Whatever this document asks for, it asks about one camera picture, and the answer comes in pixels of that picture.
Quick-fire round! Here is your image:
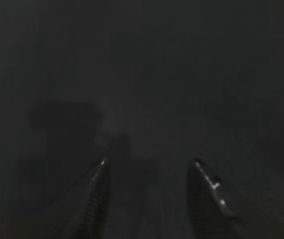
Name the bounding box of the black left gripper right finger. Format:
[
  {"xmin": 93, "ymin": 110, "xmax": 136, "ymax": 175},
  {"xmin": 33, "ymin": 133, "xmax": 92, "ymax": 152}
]
[{"xmin": 186, "ymin": 158, "xmax": 244, "ymax": 239}]

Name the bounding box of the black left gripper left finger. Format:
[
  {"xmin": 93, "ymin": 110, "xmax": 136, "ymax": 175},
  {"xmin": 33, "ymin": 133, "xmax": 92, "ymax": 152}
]
[{"xmin": 68, "ymin": 157, "xmax": 111, "ymax": 239}]

